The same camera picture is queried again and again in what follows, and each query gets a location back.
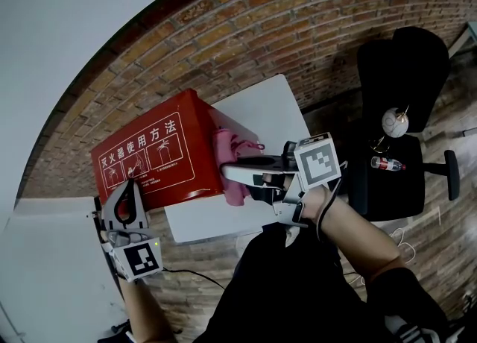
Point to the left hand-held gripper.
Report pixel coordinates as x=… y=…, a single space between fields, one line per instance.
x=139 y=257

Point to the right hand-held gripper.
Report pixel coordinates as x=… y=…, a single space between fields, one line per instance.
x=316 y=162

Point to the pink cloth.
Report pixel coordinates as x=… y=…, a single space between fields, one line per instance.
x=223 y=144

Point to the red fire extinguisher box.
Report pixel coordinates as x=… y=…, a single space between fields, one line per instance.
x=156 y=155

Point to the person's left forearm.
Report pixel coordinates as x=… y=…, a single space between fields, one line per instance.
x=143 y=311

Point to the person's right forearm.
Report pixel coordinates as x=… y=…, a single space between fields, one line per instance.
x=354 y=237

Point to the small white table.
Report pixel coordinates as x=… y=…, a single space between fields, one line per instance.
x=261 y=110

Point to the large white table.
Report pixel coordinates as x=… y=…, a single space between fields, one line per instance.
x=48 y=267

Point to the person's black clothing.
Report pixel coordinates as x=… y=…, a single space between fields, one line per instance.
x=290 y=289

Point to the red label plastic bottle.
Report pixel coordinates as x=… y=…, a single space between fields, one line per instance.
x=387 y=164

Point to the white globe ornament gold stand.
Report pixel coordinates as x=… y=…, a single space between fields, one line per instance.
x=394 y=122

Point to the black office chair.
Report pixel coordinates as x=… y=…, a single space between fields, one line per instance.
x=398 y=73

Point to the person's white striped shoe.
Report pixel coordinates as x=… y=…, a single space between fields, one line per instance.
x=410 y=332

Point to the grey framed table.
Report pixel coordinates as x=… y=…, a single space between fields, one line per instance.
x=466 y=37

